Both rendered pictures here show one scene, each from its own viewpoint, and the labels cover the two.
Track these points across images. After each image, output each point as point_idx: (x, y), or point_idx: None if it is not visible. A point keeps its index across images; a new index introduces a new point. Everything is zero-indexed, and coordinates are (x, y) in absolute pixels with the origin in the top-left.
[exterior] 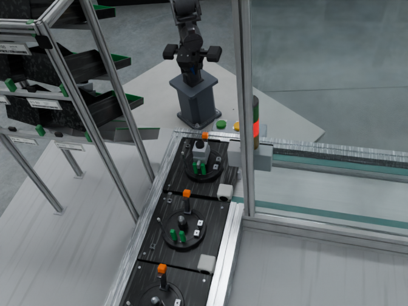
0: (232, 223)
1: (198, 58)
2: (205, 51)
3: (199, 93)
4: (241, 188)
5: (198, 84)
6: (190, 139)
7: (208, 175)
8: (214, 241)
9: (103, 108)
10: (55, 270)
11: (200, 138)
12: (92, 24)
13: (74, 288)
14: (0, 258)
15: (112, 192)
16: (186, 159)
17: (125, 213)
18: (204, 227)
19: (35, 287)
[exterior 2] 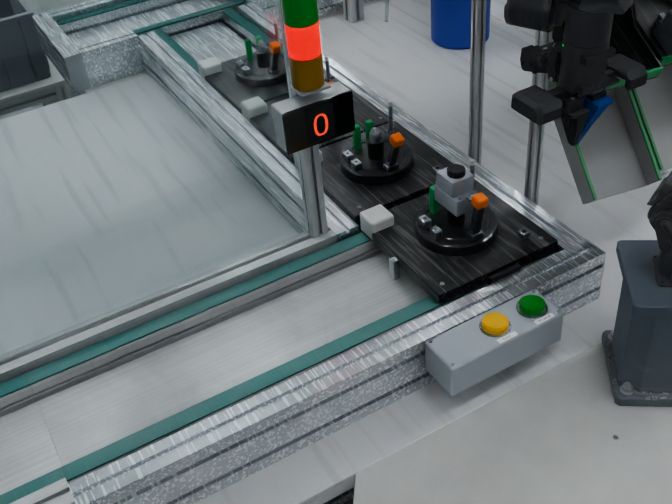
0: (329, 212)
1: (525, 61)
2: (552, 92)
3: (620, 261)
4: (377, 273)
5: (651, 270)
6: (539, 246)
7: (424, 213)
8: (325, 177)
9: None
10: (494, 111)
11: (530, 265)
12: None
13: (450, 116)
14: None
15: (570, 186)
16: (489, 209)
17: (511, 183)
18: (348, 169)
19: (490, 95)
